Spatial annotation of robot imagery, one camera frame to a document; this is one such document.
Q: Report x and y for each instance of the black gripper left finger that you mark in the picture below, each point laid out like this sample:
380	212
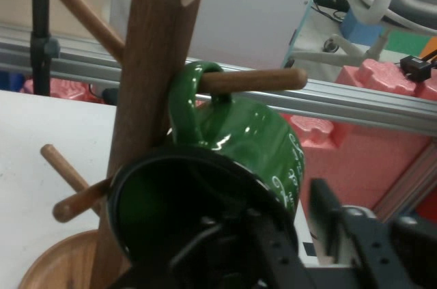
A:
273	258

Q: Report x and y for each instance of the black tripod stand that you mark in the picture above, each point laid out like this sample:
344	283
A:
41	12

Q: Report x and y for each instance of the black power adapter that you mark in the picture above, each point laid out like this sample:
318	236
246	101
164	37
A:
414	67

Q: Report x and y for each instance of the black tape marker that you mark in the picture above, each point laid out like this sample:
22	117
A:
309	248

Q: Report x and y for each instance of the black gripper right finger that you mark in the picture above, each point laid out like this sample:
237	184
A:
392	255

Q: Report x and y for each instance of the aluminium profile rail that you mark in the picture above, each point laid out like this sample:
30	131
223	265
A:
341	101

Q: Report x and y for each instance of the blue box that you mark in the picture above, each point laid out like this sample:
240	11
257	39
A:
362	27

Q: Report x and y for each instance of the green enamel mug white lettering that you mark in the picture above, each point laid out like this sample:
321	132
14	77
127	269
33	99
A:
246	138

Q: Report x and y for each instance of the pink foam packaging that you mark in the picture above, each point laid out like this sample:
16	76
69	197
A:
68	89
368	159

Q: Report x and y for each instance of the wooden mug tree stand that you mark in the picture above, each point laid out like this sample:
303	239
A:
153	63

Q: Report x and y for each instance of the grey metal panel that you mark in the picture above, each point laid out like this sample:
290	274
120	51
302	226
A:
256	12

